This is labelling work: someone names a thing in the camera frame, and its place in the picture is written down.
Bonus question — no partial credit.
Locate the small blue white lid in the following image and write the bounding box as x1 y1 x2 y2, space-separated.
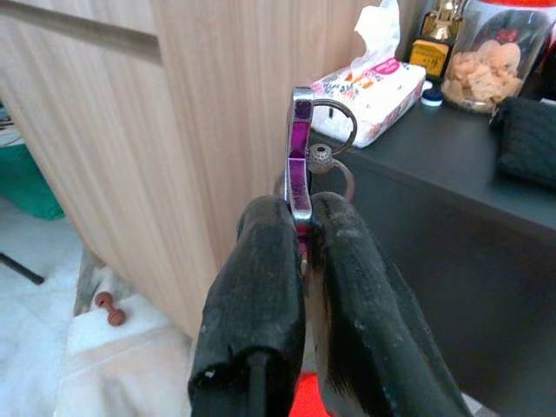
420 86 444 108

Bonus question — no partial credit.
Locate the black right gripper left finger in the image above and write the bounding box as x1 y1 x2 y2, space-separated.
187 195 308 417

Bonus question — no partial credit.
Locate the key bunch with purple carabiner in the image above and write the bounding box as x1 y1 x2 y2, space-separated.
273 85 358 301

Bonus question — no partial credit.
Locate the white cloth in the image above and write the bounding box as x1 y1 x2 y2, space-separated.
54 294 195 417

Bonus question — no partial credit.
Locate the light wooden cabinet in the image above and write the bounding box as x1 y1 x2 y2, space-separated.
0 0 383 340

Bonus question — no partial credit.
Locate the red plastic stool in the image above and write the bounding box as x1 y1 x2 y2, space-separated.
288 371 335 417

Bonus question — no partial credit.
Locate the green box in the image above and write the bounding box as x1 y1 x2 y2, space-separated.
0 142 66 221

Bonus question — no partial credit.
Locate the black low sideboard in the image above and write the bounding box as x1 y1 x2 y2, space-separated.
303 99 556 417

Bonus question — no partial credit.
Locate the floral tissue pack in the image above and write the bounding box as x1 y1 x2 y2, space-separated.
308 0 427 149

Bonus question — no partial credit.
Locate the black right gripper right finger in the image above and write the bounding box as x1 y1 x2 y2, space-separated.
306 190 473 417

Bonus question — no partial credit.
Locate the black knitted pouch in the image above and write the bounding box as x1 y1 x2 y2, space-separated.
490 96 556 190

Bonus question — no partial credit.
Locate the small red dumbbell toy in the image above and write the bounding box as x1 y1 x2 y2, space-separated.
94 291 128 327

